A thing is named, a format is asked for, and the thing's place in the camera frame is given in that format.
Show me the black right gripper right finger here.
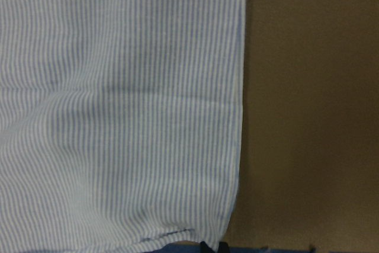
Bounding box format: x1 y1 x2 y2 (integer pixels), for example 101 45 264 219
217 242 229 253

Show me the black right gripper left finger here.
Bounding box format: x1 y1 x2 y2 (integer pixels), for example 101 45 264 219
200 241 211 253

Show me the blue striped button shirt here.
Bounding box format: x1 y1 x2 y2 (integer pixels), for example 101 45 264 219
1 0 246 252

